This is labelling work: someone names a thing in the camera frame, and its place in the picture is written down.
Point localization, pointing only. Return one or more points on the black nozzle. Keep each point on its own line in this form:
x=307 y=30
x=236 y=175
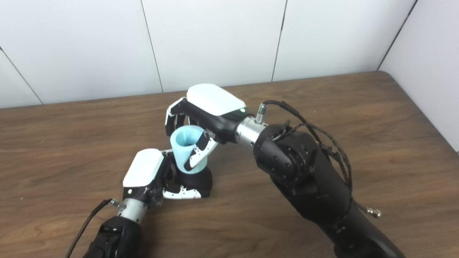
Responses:
x=197 y=181

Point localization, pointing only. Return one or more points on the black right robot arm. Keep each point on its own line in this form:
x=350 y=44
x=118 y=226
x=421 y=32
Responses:
x=308 y=179

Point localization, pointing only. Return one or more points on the white and black right hand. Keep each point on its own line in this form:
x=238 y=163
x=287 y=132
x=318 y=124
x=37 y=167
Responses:
x=215 y=104

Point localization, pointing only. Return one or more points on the white and black left hand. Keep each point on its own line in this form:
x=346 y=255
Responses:
x=143 y=168

